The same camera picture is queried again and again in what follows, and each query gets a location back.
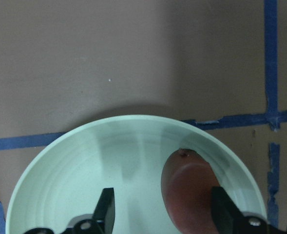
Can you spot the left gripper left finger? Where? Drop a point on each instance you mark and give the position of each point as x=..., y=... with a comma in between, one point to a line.
x=101, y=221

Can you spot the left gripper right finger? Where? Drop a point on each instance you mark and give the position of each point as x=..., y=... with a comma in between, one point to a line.
x=228, y=219

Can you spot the brown steamed bun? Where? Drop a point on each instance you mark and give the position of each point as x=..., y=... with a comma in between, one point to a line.
x=186, y=184

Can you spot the light green plate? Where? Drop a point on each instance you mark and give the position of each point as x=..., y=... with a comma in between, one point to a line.
x=126, y=153

